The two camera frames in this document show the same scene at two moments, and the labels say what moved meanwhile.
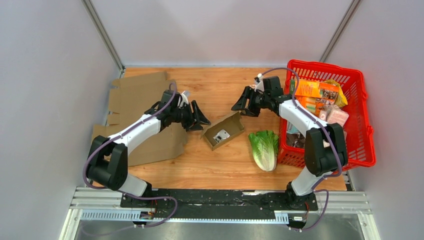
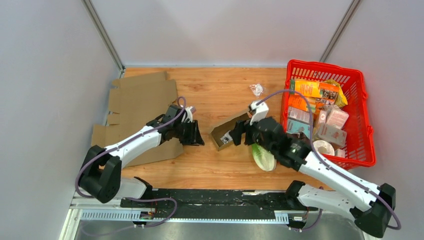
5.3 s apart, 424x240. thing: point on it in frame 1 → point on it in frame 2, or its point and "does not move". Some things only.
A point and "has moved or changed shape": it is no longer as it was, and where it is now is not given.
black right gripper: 240,104 → 241,126
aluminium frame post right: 343,23 does not move
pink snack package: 337,116 does not move
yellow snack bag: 341,100 does not move
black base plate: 258,205 does not move
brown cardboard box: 224,131 has moved or changed shape
